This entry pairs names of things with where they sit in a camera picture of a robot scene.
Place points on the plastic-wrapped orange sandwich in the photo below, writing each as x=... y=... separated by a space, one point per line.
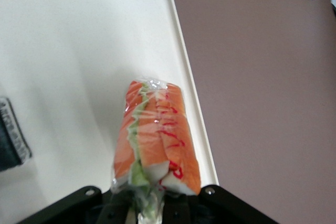
x=157 y=134

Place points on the black Face snack box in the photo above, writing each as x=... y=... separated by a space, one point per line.
x=10 y=140

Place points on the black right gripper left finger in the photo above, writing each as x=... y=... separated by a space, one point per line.
x=78 y=208

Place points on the cream plastic tray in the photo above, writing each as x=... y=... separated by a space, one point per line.
x=65 y=51

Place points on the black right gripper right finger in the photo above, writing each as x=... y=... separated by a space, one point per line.
x=223 y=208

